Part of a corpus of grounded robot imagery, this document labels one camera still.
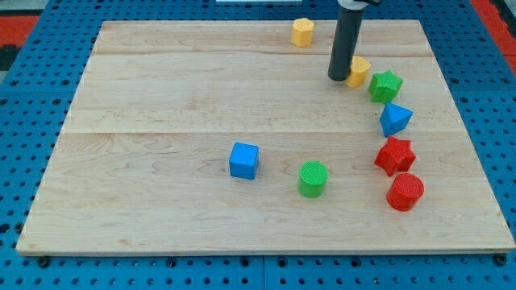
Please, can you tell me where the yellow hexagonal block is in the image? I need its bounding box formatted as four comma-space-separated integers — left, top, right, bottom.
291, 18, 314, 48

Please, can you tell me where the green cylinder block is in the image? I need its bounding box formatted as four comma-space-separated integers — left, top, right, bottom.
298, 160, 329, 198

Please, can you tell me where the blue cube block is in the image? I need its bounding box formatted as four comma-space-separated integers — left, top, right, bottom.
229, 143, 259, 180

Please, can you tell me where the red star block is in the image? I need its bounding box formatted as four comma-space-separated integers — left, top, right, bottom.
374, 136, 416, 176

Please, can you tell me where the green star block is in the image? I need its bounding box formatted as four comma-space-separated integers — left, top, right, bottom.
368, 70, 403, 104

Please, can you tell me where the light wooden board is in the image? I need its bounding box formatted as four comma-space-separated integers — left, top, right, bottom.
16, 20, 515, 256

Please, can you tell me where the blue triangular block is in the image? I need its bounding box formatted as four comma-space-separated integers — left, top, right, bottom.
380, 102, 413, 137

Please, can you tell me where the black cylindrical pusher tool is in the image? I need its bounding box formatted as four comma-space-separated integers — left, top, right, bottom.
327, 0, 382, 81

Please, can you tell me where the red cylinder block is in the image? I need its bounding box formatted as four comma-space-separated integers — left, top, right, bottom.
386, 173, 425, 212

